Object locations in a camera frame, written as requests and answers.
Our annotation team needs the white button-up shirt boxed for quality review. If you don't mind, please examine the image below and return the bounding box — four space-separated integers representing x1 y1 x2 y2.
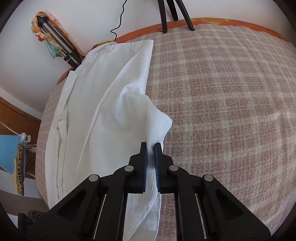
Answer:
45 40 172 240

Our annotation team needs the pink plaid bed blanket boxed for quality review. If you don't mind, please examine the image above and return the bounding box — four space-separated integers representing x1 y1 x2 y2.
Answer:
36 24 295 233

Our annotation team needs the colourful orange scarf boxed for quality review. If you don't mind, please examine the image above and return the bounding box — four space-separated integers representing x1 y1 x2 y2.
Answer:
31 11 85 69

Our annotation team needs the blue plastic chair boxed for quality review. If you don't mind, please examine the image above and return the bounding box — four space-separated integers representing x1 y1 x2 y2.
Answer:
0 135 21 174

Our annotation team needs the orange floral bed sheet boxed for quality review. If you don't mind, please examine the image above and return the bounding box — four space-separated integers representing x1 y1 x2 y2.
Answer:
57 18 285 85

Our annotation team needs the folded silver tripod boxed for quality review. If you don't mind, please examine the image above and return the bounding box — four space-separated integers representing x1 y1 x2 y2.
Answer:
37 15 82 69

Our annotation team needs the black ring light cable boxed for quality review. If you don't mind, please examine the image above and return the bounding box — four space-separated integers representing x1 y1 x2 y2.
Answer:
109 0 128 42

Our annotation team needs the white clip desk lamp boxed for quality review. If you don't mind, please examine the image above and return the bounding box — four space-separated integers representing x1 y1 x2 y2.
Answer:
1 121 37 148

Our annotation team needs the leopard print cloth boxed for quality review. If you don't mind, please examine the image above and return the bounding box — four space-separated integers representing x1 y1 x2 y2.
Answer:
12 144 25 196

